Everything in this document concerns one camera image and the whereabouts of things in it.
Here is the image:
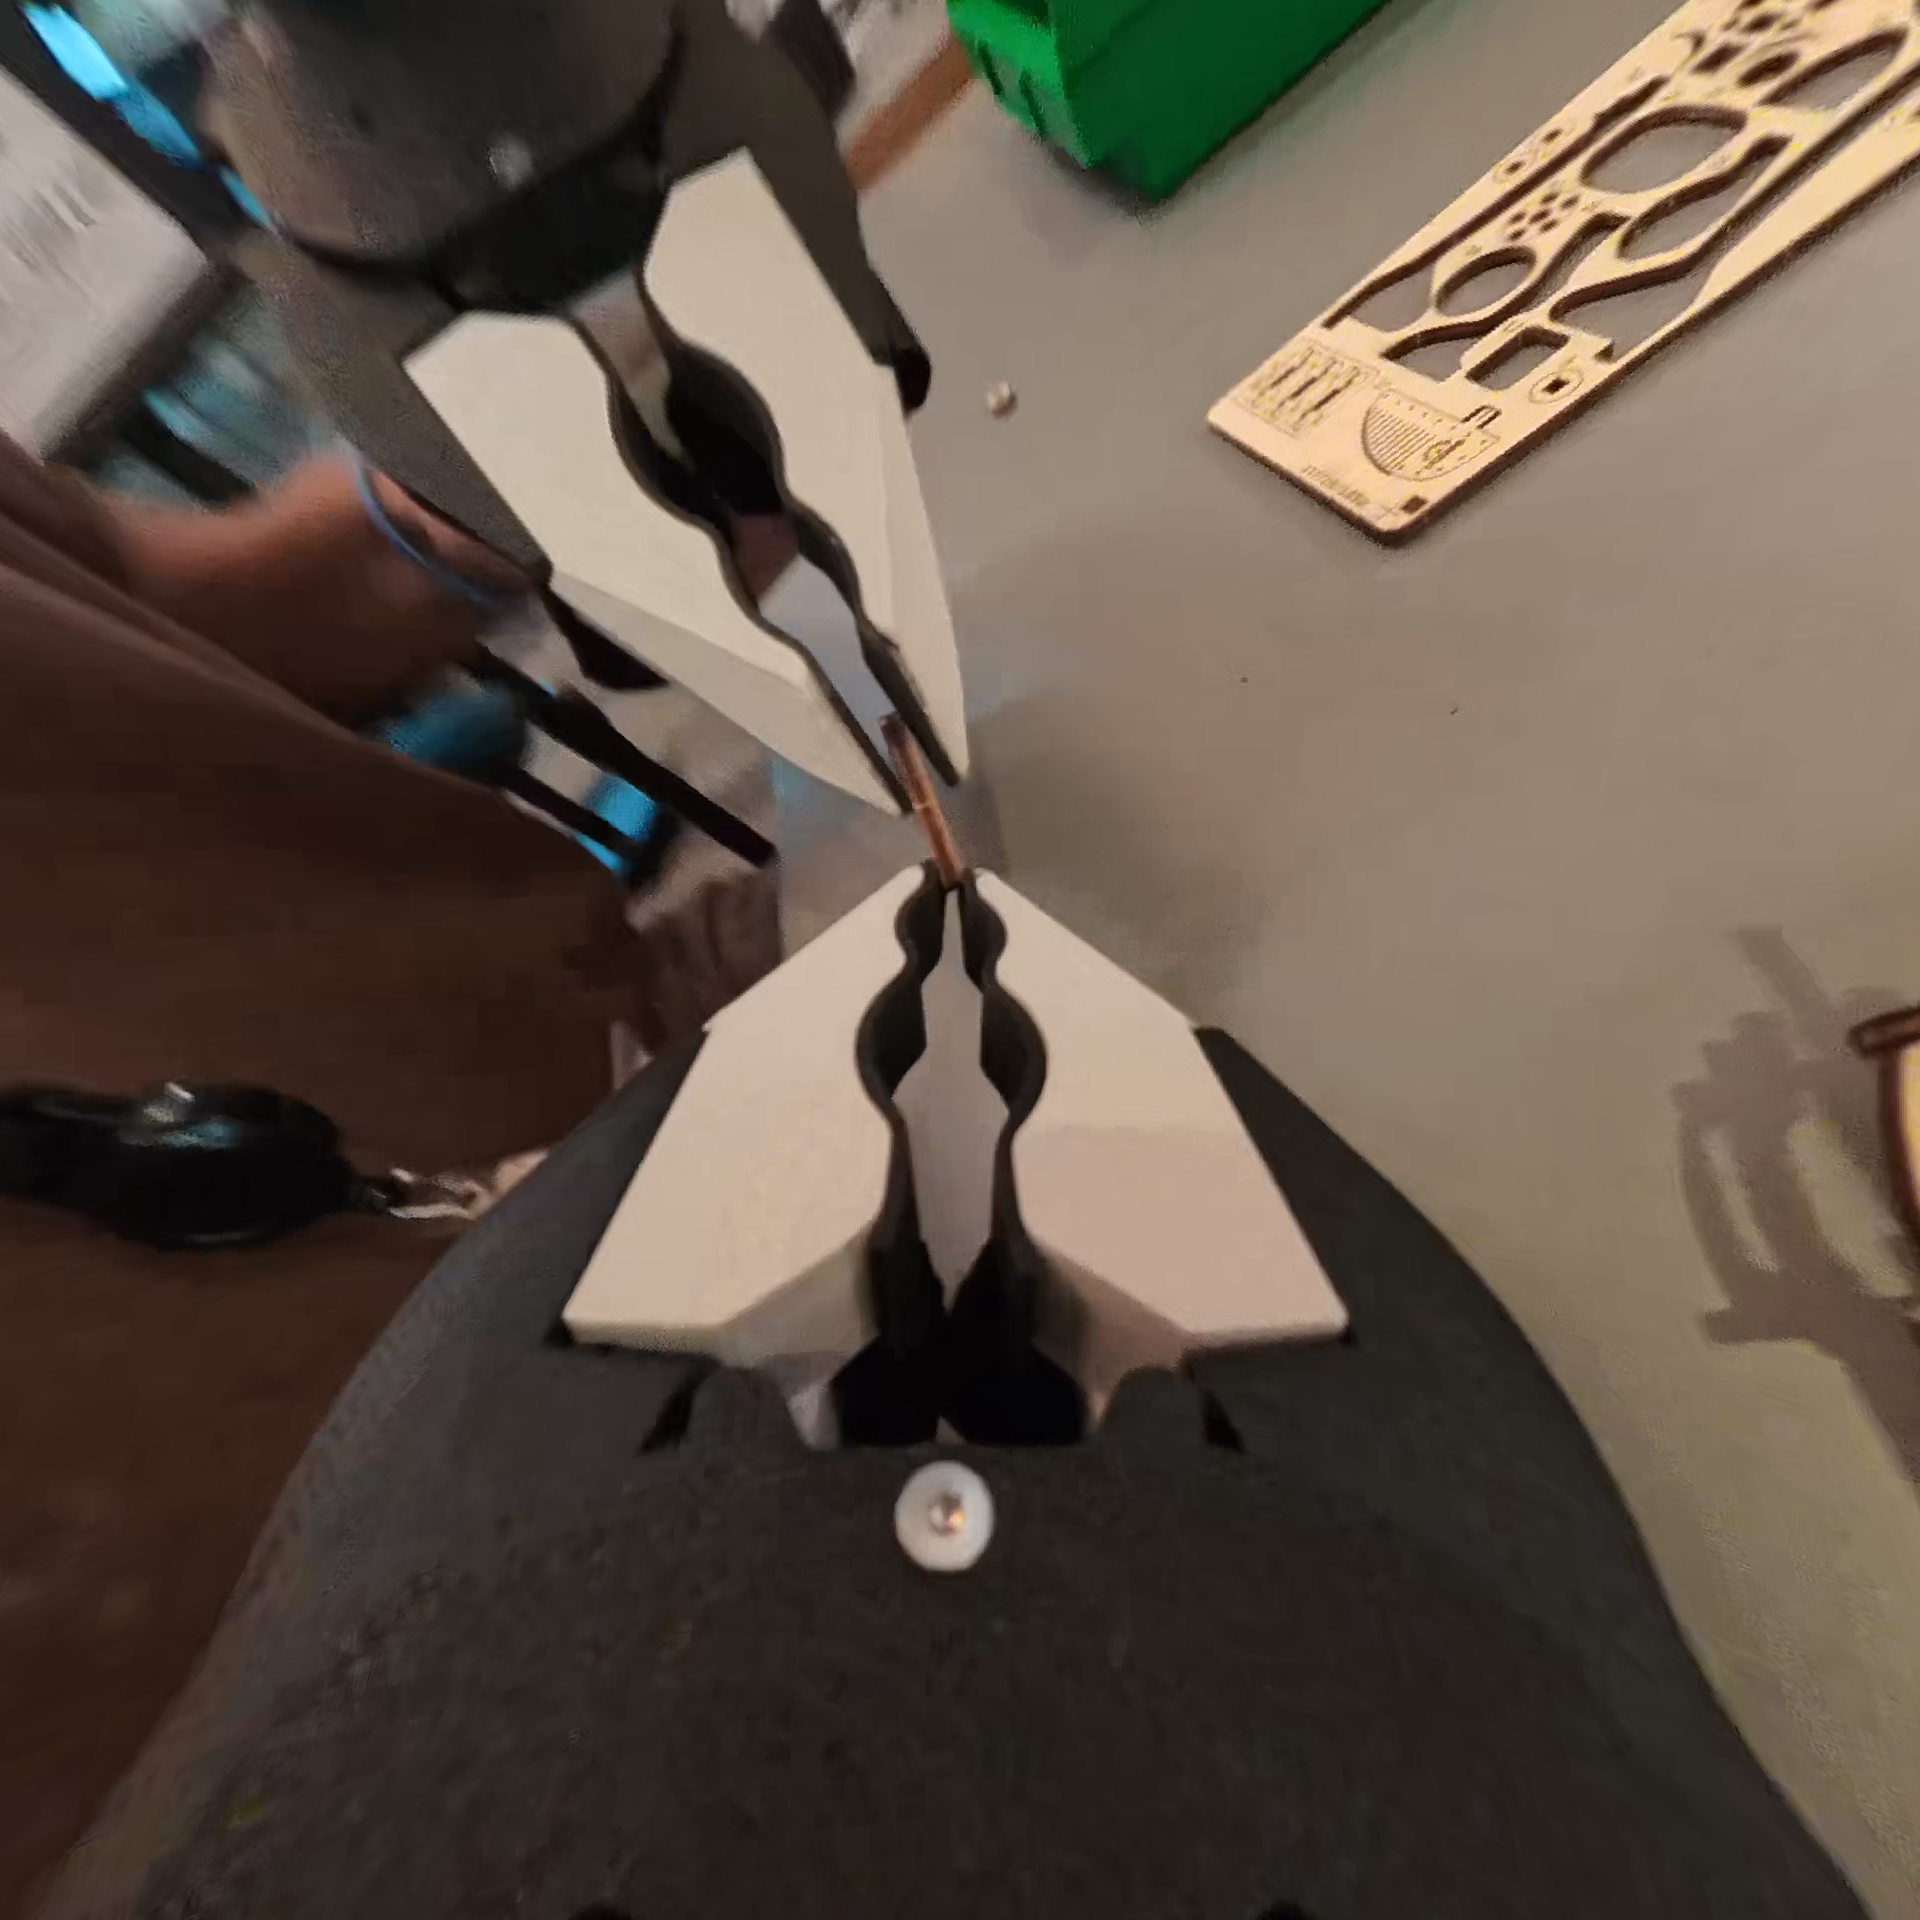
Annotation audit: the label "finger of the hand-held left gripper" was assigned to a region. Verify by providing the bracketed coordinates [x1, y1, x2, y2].
[402, 310, 918, 819]
[642, 150, 971, 789]

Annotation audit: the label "green plastic bin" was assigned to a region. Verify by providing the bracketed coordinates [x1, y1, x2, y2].
[948, 0, 1391, 201]

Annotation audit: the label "wooden parts sheet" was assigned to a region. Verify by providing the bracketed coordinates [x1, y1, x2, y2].
[1208, 0, 1920, 544]

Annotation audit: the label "wooden mechanical model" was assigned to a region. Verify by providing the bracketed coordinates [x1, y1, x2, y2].
[1851, 1005, 1920, 1249]

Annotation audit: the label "oval wooden disc part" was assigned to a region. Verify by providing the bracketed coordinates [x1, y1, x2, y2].
[883, 712, 966, 888]

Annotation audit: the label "blue wristband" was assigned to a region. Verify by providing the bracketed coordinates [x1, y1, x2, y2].
[353, 451, 512, 606]

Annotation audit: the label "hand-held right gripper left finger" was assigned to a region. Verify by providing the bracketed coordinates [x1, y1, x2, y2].
[563, 864, 954, 1449]

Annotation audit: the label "black stand legs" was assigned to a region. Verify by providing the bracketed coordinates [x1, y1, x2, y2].
[497, 660, 779, 869]

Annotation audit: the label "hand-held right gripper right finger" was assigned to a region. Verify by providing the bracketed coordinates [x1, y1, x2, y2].
[958, 870, 1354, 1427]

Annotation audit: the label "framed marker sign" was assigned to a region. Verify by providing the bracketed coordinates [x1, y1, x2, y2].
[0, 67, 214, 453]

